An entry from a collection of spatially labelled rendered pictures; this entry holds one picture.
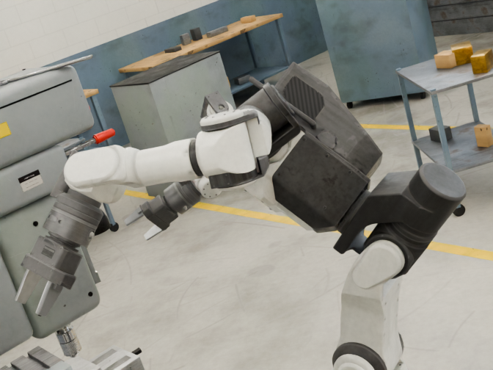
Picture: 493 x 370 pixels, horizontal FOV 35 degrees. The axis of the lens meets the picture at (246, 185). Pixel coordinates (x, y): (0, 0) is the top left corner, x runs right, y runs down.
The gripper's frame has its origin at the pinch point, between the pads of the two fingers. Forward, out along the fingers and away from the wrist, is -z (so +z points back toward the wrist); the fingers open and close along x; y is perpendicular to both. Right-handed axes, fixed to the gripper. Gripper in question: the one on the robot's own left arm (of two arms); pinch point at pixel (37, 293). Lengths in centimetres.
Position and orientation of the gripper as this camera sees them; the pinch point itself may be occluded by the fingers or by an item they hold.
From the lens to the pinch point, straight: 146.8
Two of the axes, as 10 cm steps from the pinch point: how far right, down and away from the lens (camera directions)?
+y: -5.4, -3.7, -7.6
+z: 4.2, -9.0, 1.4
